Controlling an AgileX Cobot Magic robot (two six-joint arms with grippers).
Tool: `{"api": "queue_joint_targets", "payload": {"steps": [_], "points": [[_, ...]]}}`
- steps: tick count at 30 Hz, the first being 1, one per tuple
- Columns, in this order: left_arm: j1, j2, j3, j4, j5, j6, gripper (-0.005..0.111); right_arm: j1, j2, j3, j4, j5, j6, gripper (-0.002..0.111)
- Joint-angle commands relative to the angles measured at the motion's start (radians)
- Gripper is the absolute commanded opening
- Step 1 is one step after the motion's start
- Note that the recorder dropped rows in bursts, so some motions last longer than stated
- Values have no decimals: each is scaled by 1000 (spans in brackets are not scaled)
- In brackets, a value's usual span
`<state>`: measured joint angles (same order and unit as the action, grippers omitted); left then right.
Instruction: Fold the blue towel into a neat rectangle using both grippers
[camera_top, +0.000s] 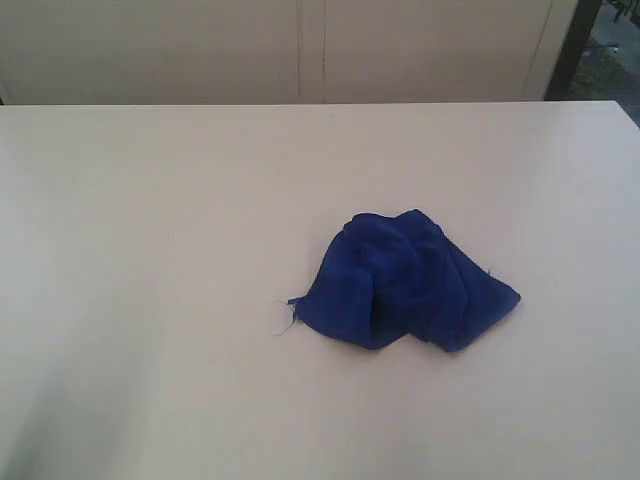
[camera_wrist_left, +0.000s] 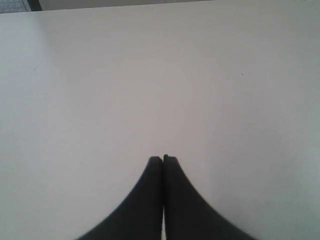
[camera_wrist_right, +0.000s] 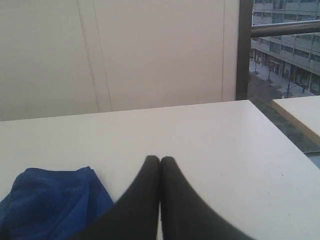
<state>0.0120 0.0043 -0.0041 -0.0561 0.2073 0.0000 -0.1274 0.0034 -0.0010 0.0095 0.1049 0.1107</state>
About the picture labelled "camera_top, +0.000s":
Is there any blue towel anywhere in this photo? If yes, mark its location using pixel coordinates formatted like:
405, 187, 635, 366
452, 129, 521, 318
287, 210, 521, 353

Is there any black window frame post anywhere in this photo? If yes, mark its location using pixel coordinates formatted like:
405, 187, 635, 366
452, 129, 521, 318
544, 0, 602, 101

